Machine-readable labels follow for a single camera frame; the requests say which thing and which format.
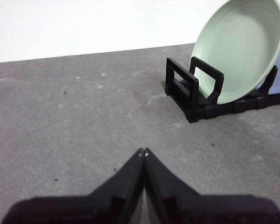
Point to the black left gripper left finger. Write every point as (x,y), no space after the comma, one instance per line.
(95,210)

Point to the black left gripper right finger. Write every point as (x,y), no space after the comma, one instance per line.
(200,210)

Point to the green round plate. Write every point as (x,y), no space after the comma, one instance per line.
(238,46)

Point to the black plate rack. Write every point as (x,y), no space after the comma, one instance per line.
(193,100)

